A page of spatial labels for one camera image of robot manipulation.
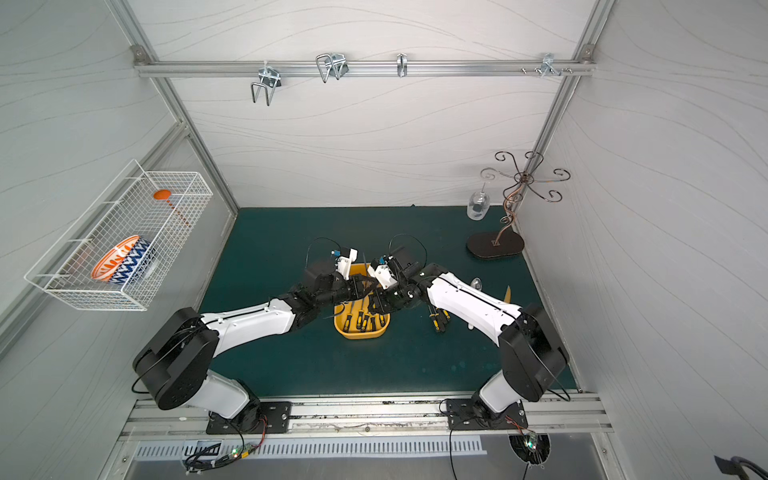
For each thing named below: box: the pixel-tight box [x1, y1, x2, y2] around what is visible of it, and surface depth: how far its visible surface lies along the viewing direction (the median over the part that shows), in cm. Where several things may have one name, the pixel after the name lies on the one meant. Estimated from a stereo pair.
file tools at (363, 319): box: [343, 300, 386, 333], surface depth 91 cm
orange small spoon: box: [153, 189, 192, 228], surface depth 81 cm
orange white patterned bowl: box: [90, 235, 141, 282], surface depth 65 cm
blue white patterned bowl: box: [110, 236, 156, 285], surface depth 60 cm
